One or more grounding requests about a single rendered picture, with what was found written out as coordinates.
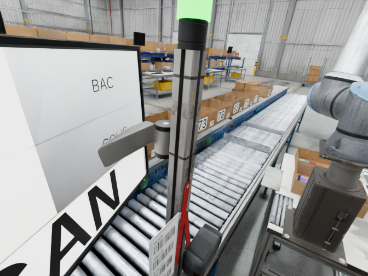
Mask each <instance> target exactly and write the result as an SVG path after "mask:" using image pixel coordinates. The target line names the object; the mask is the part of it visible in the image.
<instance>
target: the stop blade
mask: <svg viewBox="0 0 368 276"><path fill-rule="evenodd" d="M223 139H225V140H228V141H231V142H234V143H237V144H240V145H243V146H246V147H249V148H253V149H255V150H258V151H261V152H264V153H268V154H269V150H270V148H271V147H269V146H266V145H263V144H260V143H257V142H253V141H250V140H247V139H244V138H241V137H237V136H234V135H231V134H228V133H224V135H223Z"/></svg>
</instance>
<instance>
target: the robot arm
mask: <svg viewBox="0 0 368 276"><path fill-rule="evenodd" d="M367 67H368V0H366V2H365V4H364V6H363V8H362V10H361V12H360V14H359V16H358V18H357V20H356V23H355V25H354V27H353V29H352V31H351V33H350V35H349V37H348V39H347V41H346V43H345V45H344V47H343V49H342V51H341V53H340V55H339V57H338V59H337V61H336V64H335V66H334V68H333V70H332V71H331V72H329V73H328V74H326V75H325V76H324V78H323V80H322V81H321V82H319V83H316V84H315V85H313V86H312V87H311V89H310V90H309V92H308V95H307V104H308V106H309V107H310V108H311V109H312V110H314V111H315V112H316V113H318V114H322V115H325V116H327V117H330V118H332V119H335V120H338V124H337V127H336V130H335V131H334V133H333V134H332V135H331V136H330V137H329V138H328V139H327V140H326V141H325V145H324V148H325V149H326V150H327V151H328V152H330V153H331V154H333V155H335V156H338V157H340V158H343V159H346V160H350V161H353V162H358V163H364V164H368V82H364V80H363V77H362V76H363V74H364V72H365V71H366V69H367Z"/></svg>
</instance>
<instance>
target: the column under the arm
mask: <svg viewBox="0 0 368 276"><path fill-rule="evenodd" d="M327 171H328V169H324V168H321V167H318V166H314V167H313V169H312V172H311V174H310V176H309V179H308V181H307V183H306V186H305V188H304V190H303V193H302V195H301V197H300V200H299V202H298V205H297V207H296V208H293V207H291V206H288V205H286V211H285V219H284V227H283V235H282V238H283V239H285V240H287V241H289V242H291V243H293V244H296V245H298V246H300V247H302V248H304V249H306V250H309V251H311V252H313V253H315V254H317V255H319V256H322V257H324V258H326V259H328V260H330V261H332V262H335V263H337V264H339V265H341V266H344V267H346V268H347V267H348V265H347V260H346V255H345V251H344V246H343V238H344V236H345V234H346V233H347V232H348V230H349V228H350V227H351V225H352V223H353V222H354V220H355V218H356V217H357V215H358V213H359V212H360V210H361V208H362V207H363V205H364V204H365V202H366V200H367V199H366V196H365V193H364V191H363V189H362V187H361V184H360V182H359V180H358V181H357V183H356V186H355V188H353V189H346V188H342V187H339V186H336V185H334V184H333V183H331V182H329V181H328V180H327V179H326V174H327Z"/></svg>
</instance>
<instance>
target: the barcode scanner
mask: <svg viewBox="0 0 368 276"><path fill-rule="evenodd" d="M221 240H222V233H221V232H219V231H218V230H216V229H214V228H213V227H211V226H209V225H208V224H206V223H205V224H204V225H203V228H201V229H200V230H199V231H198V232H197V234H196V235H195V236H194V238H193V239H192V241H191V244H190V245H189V247H188V248H186V249H185V251H184V253H183V261H184V263H185V264H186V265H187V266H188V267H189V268H190V269H192V270H193V271H194V272H195V276H203V275H204V273H205V271H206V269H207V268H208V266H209V264H210V262H211V260H212V259H213V257H214V255H215V254H216V252H217V250H218V248H219V246H220V244H221Z"/></svg>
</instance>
